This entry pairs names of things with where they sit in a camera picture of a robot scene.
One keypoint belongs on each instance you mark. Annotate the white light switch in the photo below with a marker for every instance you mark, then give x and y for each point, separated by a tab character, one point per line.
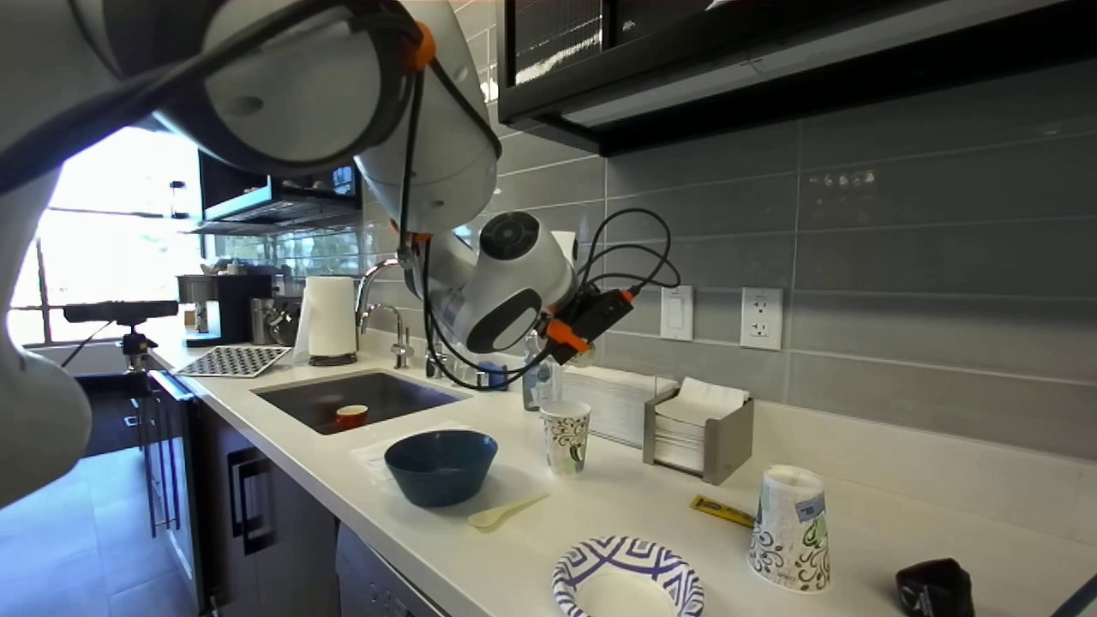
678	313

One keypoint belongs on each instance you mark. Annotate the yellow packet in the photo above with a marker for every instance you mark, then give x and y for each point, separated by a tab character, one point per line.
726	512

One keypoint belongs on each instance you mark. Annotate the upside-down patterned paper cup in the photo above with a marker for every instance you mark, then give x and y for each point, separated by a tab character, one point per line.
789	541

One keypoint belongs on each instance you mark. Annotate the black camera on tripod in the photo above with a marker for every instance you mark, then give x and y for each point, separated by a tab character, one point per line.
123	313

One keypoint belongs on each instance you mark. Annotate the dish drying mat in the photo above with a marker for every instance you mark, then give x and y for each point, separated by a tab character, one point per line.
235	360

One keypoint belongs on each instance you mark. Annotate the white plastic spoon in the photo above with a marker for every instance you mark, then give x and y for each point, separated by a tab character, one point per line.
502	512

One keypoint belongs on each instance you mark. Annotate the grey napkin holder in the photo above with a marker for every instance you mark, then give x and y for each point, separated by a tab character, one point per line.
704	430

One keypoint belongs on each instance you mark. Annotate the steel kitchen sink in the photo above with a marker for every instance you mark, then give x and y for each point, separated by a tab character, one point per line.
385	394

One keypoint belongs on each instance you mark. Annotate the white wall outlet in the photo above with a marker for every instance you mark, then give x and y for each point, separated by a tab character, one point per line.
762	316

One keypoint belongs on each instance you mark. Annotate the chrome sink faucet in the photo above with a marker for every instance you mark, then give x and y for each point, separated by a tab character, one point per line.
368	310

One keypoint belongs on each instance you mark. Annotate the left patterned paper cup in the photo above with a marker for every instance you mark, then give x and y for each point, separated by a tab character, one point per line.
562	438

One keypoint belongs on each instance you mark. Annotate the dark blue bowl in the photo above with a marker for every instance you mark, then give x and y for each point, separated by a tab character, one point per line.
441	468

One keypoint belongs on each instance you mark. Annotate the orange cup in sink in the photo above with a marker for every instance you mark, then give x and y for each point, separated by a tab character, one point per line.
350	417

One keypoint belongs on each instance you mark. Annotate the black upper cabinet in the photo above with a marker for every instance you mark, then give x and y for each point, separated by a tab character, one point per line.
631	73

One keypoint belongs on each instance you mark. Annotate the small black object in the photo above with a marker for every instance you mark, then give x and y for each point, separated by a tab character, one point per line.
937	589

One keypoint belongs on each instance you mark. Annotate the black coffee machine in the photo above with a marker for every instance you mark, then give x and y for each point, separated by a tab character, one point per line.
235	306

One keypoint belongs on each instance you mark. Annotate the paper towel roll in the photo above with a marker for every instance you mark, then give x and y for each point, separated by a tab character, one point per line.
328	321

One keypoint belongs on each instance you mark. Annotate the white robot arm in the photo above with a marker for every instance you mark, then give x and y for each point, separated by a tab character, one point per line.
289	87

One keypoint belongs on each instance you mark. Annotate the clear dish soap bottle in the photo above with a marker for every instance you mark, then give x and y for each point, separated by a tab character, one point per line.
538	374

